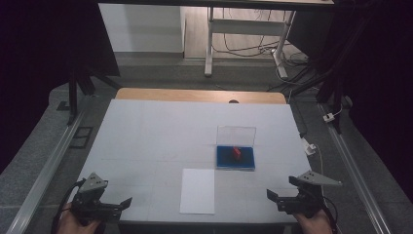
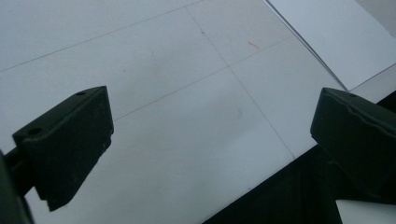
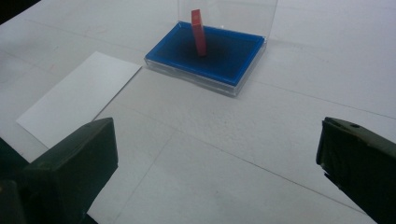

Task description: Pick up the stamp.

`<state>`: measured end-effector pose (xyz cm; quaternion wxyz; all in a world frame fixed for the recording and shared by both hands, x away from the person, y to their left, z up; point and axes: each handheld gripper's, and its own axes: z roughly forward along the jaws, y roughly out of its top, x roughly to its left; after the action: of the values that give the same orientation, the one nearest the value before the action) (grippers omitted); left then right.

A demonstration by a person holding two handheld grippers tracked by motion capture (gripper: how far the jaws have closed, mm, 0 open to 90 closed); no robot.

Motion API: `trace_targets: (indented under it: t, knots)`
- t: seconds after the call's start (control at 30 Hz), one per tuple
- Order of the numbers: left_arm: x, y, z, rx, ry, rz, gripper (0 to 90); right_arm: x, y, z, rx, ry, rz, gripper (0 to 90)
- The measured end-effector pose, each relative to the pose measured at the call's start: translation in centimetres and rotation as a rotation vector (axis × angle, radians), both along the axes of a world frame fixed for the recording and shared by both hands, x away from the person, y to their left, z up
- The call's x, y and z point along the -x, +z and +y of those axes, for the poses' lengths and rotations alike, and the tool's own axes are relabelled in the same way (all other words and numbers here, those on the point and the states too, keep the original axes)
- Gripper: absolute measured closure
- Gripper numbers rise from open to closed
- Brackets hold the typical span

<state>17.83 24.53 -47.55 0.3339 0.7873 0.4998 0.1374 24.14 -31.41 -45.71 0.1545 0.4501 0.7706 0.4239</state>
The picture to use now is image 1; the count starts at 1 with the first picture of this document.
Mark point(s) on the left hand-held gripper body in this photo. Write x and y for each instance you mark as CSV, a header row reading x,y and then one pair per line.
x,y
91,195

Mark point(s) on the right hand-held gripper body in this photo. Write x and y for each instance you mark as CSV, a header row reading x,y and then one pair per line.
x,y
305,195

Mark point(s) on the person's right hand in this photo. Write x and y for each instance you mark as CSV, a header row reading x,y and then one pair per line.
x,y
313,224

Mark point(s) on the person's left hand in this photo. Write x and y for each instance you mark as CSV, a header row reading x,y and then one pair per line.
x,y
74,226

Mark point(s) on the red stamp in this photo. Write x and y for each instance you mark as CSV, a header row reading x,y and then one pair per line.
x,y
236,152

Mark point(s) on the blue ink pad box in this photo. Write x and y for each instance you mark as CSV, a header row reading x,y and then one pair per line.
x,y
236,152

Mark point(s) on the white table mat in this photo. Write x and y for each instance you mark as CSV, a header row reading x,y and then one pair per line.
x,y
152,136

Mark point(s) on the white paper sheet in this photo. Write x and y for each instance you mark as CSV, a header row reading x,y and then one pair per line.
x,y
197,191

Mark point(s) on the black metal stand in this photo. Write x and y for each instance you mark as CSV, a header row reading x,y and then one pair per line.
x,y
81,81
331,81

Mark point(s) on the wooden table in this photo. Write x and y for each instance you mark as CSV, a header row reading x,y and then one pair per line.
x,y
181,95

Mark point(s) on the dark curtain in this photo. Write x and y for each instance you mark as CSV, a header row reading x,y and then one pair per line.
x,y
383,65
39,48

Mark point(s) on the white cabinet panel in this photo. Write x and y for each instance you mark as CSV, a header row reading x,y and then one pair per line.
x,y
139,27

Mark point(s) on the aluminium rail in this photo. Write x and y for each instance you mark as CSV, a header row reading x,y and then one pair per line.
x,y
48,169
354,172

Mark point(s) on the black floor frame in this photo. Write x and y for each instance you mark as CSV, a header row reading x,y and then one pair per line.
x,y
81,137

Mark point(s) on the white desk frame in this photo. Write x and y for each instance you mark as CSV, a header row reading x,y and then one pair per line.
x,y
243,26

